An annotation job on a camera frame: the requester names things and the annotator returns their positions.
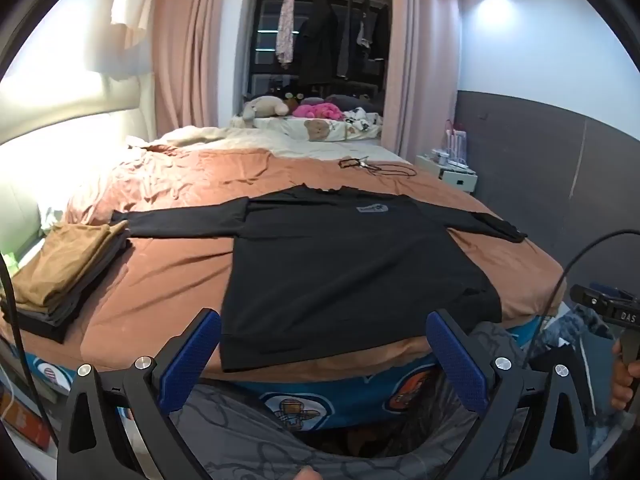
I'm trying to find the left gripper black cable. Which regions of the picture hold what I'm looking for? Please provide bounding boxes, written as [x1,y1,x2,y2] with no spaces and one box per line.
[0,252,58,448]

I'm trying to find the stack of folded clothes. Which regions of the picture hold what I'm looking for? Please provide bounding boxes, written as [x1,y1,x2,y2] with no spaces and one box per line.
[2,237,133,328]

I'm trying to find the dark hanging jacket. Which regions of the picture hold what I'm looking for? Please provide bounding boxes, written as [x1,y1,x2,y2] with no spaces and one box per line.
[356,0,391,78]

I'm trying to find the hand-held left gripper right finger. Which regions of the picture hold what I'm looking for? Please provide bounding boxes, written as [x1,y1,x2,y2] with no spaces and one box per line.
[425,308,591,480]

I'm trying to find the pink curtain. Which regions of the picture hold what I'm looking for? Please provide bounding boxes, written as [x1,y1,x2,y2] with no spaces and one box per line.
[384,0,466,163]
[150,0,253,138]

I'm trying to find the black folded garment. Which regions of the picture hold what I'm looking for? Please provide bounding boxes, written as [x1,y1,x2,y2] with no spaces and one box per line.
[0,300,87,345]

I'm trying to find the beige plush toy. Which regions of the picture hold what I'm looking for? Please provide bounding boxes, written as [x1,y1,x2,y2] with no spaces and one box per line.
[242,96,291,128]

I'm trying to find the cream bed sheet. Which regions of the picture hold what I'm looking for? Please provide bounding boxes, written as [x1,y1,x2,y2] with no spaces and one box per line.
[127,125,416,166]

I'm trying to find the brown bed blanket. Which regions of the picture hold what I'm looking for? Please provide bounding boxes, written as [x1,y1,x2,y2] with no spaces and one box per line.
[0,142,566,383]

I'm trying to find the white bedside table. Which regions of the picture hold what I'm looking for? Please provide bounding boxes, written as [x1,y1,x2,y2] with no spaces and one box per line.
[415,154,478,195]

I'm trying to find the pink and white bag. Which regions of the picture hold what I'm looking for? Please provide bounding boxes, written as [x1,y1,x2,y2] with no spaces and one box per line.
[445,120,470,166]

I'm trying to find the brown folded garment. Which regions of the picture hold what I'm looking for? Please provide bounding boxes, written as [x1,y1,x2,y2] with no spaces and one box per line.
[10,222,128,306]

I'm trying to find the floral hanging garment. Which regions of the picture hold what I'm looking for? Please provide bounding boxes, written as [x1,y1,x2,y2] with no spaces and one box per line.
[274,0,296,68]

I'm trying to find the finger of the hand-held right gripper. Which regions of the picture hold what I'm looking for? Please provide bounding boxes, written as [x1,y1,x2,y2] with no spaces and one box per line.
[570,284,607,312]

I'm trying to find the black long-sleeve shirt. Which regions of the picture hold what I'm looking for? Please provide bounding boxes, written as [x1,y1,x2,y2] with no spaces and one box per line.
[111,185,529,373]

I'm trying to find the black cord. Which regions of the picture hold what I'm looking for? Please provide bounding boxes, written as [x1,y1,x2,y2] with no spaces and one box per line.
[339,156,417,179]

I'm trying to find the white padded headboard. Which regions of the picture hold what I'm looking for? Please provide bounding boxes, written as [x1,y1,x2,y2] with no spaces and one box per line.
[0,72,158,261]

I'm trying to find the orange box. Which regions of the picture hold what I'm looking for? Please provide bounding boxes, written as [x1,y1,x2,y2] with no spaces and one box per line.
[9,404,52,450]

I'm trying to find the black hanging coat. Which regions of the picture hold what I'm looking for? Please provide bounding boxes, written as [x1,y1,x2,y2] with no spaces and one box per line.
[298,0,340,86]

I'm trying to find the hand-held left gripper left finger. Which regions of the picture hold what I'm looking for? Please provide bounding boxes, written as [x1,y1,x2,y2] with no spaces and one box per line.
[59,308,223,480]

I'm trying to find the cream bear-print quilt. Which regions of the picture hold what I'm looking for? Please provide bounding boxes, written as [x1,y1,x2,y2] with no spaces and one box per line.
[230,112,386,143]

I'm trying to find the blue cartoon bed sheet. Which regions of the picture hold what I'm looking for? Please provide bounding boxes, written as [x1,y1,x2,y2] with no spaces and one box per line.
[20,325,556,433]

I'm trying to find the pink plush toy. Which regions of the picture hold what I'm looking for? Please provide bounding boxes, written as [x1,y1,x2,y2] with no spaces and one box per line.
[292,102,346,122]

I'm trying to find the person's right hand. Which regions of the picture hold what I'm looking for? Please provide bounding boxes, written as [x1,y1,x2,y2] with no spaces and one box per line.
[611,337,640,413]

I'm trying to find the person's legs in grey pants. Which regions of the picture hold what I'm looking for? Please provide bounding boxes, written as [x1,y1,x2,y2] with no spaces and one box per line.
[197,320,640,480]

